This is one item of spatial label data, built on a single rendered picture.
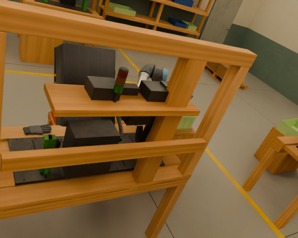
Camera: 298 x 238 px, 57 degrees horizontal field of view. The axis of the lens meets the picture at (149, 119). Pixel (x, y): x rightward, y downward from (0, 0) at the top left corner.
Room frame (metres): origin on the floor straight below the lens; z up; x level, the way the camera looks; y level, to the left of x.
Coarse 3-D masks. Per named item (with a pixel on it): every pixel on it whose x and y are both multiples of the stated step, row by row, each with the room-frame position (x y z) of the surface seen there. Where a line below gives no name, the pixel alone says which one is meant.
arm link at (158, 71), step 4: (156, 68) 2.20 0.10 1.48; (160, 68) 2.22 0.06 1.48; (164, 68) 2.25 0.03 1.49; (152, 72) 2.18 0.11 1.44; (156, 72) 2.19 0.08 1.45; (160, 72) 2.20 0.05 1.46; (164, 72) 2.21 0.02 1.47; (152, 76) 2.18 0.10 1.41; (156, 76) 2.18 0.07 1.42; (160, 76) 2.19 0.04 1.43; (164, 76) 2.19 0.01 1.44; (152, 80) 2.23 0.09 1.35; (156, 80) 2.21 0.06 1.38; (160, 80) 2.20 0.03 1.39; (164, 80) 2.20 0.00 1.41
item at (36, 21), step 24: (0, 0) 0.94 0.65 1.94; (0, 24) 0.89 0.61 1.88; (24, 24) 0.94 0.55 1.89; (48, 24) 0.99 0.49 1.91; (72, 24) 1.05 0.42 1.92; (96, 24) 1.11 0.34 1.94; (120, 24) 1.26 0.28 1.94; (120, 48) 1.20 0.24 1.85; (144, 48) 1.28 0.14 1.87; (168, 48) 1.36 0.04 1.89; (192, 48) 1.46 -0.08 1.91; (216, 48) 1.56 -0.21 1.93; (240, 48) 1.80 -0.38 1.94
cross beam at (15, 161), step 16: (112, 144) 1.27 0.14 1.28; (128, 144) 1.33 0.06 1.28; (144, 144) 1.39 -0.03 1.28; (160, 144) 1.45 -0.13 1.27; (176, 144) 1.52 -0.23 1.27; (192, 144) 1.61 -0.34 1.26; (0, 160) 0.90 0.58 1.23; (16, 160) 0.91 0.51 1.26; (32, 160) 0.96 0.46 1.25; (48, 160) 1.00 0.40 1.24; (64, 160) 1.06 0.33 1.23; (80, 160) 1.11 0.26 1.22; (96, 160) 1.17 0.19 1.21; (112, 160) 1.24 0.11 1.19
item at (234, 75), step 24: (0, 48) 0.90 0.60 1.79; (0, 72) 0.90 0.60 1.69; (192, 72) 1.50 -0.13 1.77; (240, 72) 1.75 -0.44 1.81; (0, 96) 0.90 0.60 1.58; (168, 96) 1.49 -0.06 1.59; (216, 96) 1.79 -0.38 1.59; (0, 120) 0.91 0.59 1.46; (168, 120) 1.49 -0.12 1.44; (216, 120) 1.76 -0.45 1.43; (144, 168) 1.47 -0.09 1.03; (192, 168) 1.77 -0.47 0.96
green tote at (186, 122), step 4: (184, 116) 2.60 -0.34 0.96; (188, 116) 2.63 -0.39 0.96; (192, 116) 2.73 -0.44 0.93; (180, 120) 2.58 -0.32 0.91; (184, 120) 2.61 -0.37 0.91; (188, 120) 2.64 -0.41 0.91; (192, 120) 2.67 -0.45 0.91; (180, 124) 2.59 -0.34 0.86; (184, 124) 2.62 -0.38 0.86; (188, 124) 2.65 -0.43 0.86; (192, 124) 2.68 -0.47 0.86; (176, 128) 2.57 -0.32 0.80; (180, 128) 2.60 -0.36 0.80; (184, 128) 2.64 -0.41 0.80; (188, 128) 2.67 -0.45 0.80
